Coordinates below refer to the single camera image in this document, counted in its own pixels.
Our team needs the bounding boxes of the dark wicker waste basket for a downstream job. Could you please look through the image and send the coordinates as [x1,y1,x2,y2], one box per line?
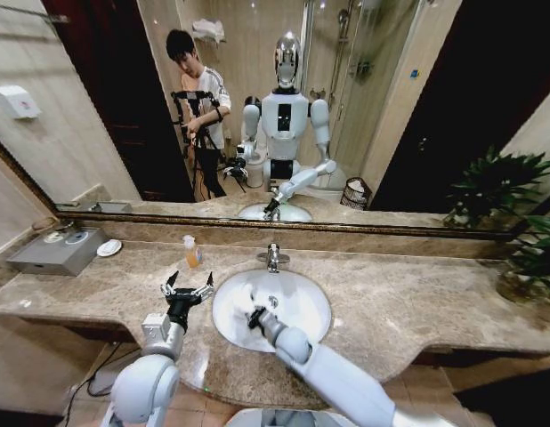
[339,176,374,211]

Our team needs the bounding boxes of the wall mirror with dark frame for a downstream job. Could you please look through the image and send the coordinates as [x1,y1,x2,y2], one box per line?
[0,0,550,244]

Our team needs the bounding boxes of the white oval sink basin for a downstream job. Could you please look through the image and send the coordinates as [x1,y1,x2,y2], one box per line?
[211,268,333,353]

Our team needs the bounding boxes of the white wall dispenser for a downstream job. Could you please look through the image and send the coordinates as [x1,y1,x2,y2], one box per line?
[0,85,40,122]

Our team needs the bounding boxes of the white toilet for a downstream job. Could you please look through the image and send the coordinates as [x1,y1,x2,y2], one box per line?
[302,163,348,202]

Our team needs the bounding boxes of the white robot front shell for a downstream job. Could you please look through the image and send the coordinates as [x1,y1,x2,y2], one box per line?
[224,407,348,427]

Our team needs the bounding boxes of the chrome faucet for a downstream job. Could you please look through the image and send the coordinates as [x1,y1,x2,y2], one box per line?
[255,243,290,274]

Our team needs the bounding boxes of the chrome shower head with rail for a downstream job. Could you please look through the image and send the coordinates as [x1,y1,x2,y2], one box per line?
[329,7,352,108]

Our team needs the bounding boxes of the grey metal tissue box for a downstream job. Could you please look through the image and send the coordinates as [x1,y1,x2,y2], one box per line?
[6,225,108,278]

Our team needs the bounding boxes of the folded white towels on shelf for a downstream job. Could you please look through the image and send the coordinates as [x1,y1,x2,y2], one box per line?
[191,18,227,46]

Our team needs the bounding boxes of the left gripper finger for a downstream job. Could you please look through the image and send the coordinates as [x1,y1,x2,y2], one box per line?
[192,271,214,305]
[159,270,181,298]

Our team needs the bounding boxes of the orange liquid soap bottle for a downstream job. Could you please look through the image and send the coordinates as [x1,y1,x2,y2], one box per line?
[182,234,205,270]

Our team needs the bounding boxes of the black floor cable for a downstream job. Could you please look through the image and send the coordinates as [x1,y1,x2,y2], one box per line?
[62,346,141,402]

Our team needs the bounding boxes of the white soap dish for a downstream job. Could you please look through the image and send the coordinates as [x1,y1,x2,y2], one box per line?
[96,238,124,258]

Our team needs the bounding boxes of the white towel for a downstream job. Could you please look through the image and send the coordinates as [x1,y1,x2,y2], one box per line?
[232,282,270,321]

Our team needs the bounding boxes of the green potted plant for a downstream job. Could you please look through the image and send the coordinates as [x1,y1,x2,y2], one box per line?
[496,207,550,304]

